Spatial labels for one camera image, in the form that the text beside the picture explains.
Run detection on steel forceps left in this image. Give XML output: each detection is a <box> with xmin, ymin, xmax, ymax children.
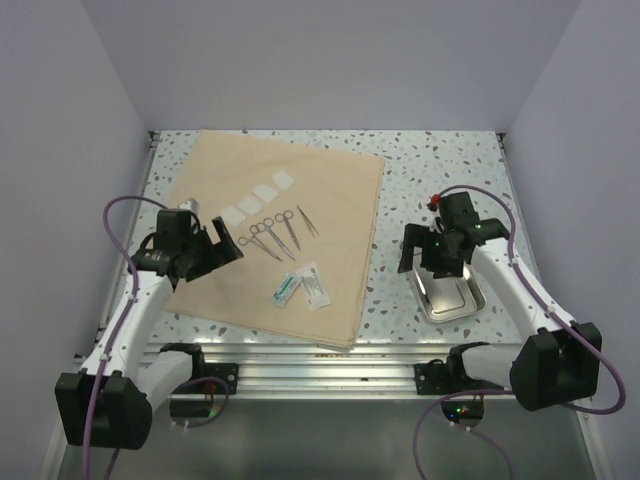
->
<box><xmin>238</xmin><ymin>225</ymin><xmax>282</xmax><ymax>262</ymax></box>

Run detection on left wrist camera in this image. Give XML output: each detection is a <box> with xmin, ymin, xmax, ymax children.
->
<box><xmin>178</xmin><ymin>198</ymin><xmax>199</xmax><ymax>214</ymax></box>

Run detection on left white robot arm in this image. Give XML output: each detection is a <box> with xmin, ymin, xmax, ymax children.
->
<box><xmin>54</xmin><ymin>209</ymin><xmax>243</xmax><ymax>450</ymax></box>

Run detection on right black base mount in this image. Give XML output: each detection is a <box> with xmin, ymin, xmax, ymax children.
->
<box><xmin>413</xmin><ymin>359</ymin><xmax>502</xmax><ymax>396</ymax></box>

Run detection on stainless steel tray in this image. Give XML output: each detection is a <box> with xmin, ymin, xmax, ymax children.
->
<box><xmin>406</xmin><ymin>249</ymin><xmax>487</xmax><ymax>324</ymax></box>

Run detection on steel surgical scissors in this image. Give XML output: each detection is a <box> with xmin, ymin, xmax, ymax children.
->
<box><xmin>275</xmin><ymin>210</ymin><xmax>301</xmax><ymax>250</ymax></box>

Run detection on beige cloth drape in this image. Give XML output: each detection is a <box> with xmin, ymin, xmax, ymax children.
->
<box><xmin>166</xmin><ymin>130</ymin><xmax>384</xmax><ymax>348</ymax></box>

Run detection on green suture packet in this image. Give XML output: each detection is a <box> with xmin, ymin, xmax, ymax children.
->
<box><xmin>271</xmin><ymin>273</ymin><xmax>301</xmax><ymax>308</ymax></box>

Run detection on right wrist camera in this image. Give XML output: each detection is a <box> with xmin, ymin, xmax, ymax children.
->
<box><xmin>427</xmin><ymin>194</ymin><xmax>440</xmax><ymax>212</ymax></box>

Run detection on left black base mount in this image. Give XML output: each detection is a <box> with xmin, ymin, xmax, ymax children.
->
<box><xmin>149</xmin><ymin>362</ymin><xmax>240</xmax><ymax>396</ymax></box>

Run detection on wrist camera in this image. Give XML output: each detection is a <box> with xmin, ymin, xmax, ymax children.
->
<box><xmin>427</xmin><ymin>194</ymin><xmax>440</xmax><ymax>212</ymax></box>
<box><xmin>178</xmin><ymin>198</ymin><xmax>199</xmax><ymax>214</ymax></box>

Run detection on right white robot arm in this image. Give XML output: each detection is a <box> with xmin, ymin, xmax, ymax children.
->
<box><xmin>397</xmin><ymin>192</ymin><xmax>602</xmax><ymax>411</ymax></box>

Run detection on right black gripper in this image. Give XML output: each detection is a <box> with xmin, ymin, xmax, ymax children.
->
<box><xmin>398</xmin><ymin>223</ymin><xmax>464</xmax><ymax>280</ymax></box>

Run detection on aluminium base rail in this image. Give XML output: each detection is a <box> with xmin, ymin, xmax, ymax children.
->
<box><xmin>64</xmin><ymin>344</ymin><xmax>591</xmax><ymax>401</ymax></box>

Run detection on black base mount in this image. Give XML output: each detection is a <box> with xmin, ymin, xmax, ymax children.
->
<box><xmin>413</xmin><ymin>359</ymin><xmax>502</xmax><ymax>396</ymax></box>
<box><xmin>149</xmin><ymin>362</ymin><xmax>240</xmax><ymax>396</ymax></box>

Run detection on steel tweezers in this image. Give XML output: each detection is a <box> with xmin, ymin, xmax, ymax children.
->
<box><xmin>296</xmin><ymin>205</ymin><xmax>319</xmax><ymax>238</ymax></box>

